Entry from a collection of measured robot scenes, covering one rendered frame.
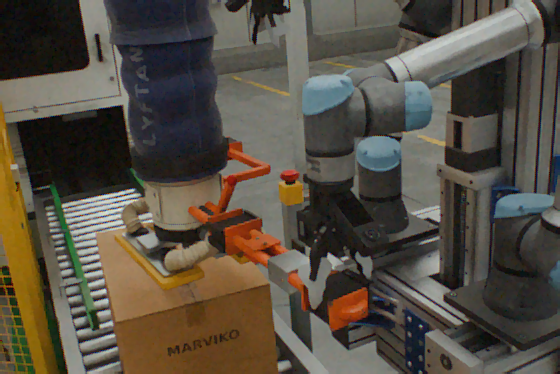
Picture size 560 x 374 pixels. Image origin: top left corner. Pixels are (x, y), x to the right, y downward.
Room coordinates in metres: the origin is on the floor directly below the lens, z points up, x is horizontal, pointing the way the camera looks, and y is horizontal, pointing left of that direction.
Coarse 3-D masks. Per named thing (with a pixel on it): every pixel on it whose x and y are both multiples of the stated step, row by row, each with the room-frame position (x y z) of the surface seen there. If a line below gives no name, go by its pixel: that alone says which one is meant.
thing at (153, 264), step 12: (144, 228) 1.42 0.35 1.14; (120, 240) 1.43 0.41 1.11; (132, 240) 1.41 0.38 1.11; (132, 252) 1.35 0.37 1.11; (144, 252) 1.34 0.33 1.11; (156, 252) 1.33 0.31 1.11; (168, 252) 1.28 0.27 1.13; (144, 264) 1.28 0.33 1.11; (156, 264) 1.27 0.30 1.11; (156, 276) 1.22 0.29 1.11; (168, 276) 1.22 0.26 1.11; (180, 276) 1.21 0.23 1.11; (192, 276) 1.22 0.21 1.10; (204, 276) 1.23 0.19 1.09; (168, 288) 1.19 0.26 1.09
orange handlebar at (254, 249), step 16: (240, 160) 1.68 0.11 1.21; (256, 160) 1.62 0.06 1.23; (224, 176) 1.51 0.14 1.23; (240, 176) 1.52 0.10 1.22; (256, 176) 1.54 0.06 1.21; (192, 208) 1.31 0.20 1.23; (208, 208) 1.32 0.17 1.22; (240, 240) 1.11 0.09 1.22; (256, 240) 1.10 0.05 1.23; (272, 240) 1.09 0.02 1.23; (256, 256) 1.05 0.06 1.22; (272, 256) 1.08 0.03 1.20; (352, 304) 0.85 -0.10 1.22
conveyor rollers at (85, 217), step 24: (120, 192) 3.40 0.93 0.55; (48, 216) 3.15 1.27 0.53; (72, 216) 3.11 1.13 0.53; (96, 216) 3.07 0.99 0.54; (120, 216) 3.04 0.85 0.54; (144, 216) 3.00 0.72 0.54; (96, 264) 2.47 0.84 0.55; (72, 288) 2.26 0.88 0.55; (96, 288) 2.28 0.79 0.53; (72, 312) 2.07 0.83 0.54; (96, 336) 1.92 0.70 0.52; (96, 360) 1.75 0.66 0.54; (288, 360) 1.65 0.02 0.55
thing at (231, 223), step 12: (216, 216) 1.20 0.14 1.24; (228, 216) 1.22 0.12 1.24; (240, 216) 1.22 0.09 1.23; (252, 216) 1.20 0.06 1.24; (216, 228) 1.15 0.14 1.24; (228, 228) 1.13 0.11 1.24; (240, 228) 1.15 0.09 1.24; (252, 228) 1.16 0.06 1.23; (216, 240) 1.16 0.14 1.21; (228, 240) 1.13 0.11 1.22; (228, 252) 1.13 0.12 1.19
